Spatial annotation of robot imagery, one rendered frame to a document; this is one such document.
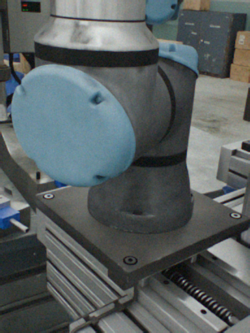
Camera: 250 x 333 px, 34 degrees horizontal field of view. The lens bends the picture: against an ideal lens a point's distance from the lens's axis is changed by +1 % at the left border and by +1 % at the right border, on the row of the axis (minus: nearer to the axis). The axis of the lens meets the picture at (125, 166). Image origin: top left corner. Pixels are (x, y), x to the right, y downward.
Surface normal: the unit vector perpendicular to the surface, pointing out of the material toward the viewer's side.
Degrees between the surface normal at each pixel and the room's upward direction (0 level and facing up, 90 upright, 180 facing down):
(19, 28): 90
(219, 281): 0
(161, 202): 72
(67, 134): 98
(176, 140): 90
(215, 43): 90
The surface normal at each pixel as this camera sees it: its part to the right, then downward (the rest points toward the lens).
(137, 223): -0.11, 0.37
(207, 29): -0.72, 0.22
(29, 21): 0.50, 0.36
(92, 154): -0.44, 0.44
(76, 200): 0.05, -0.92
